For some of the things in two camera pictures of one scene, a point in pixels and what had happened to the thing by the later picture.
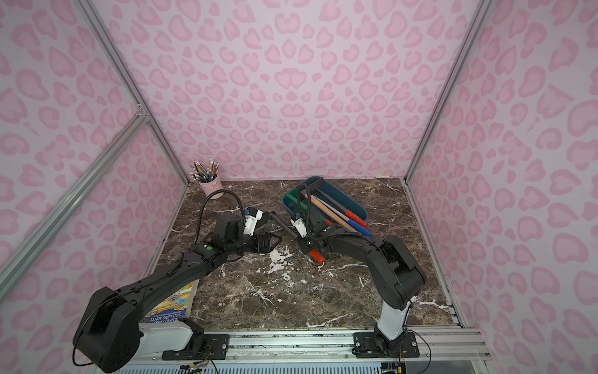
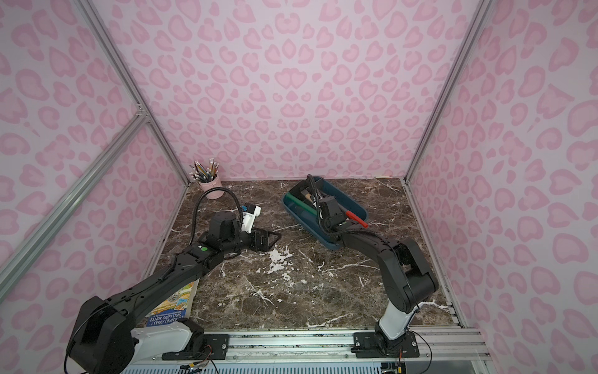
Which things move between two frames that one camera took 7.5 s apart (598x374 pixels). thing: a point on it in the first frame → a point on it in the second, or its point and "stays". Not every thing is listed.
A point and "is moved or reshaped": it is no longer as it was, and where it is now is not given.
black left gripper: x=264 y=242 stays
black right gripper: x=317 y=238 → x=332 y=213
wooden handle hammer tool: x=332 y=214 is moved or reshaped
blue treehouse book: x=177 y=306 stays
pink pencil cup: x=212 y=186 stays
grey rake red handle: x=313 y=253 → x=355 y=218
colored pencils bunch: x=202 y=174 stays
